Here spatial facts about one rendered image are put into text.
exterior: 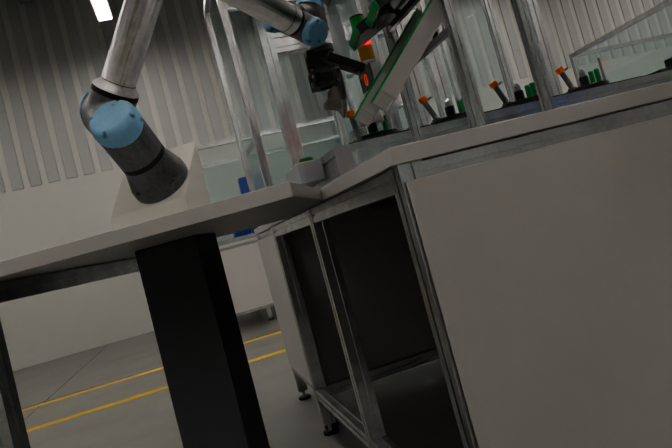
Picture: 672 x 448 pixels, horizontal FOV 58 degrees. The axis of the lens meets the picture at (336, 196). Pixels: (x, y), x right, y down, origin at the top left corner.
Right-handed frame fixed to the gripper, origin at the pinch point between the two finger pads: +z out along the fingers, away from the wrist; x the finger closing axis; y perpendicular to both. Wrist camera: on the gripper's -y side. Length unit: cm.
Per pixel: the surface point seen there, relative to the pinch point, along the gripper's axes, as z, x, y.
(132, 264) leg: 26, -28, 69
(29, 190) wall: -139, -799, 236
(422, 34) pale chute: -3.7, 49.6, -5.0
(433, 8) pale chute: -9, 50, -9
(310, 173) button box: 14.9, 2.0, 15.2
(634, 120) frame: 27, 73, -30
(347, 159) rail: 15.1, 16.9, 8.3
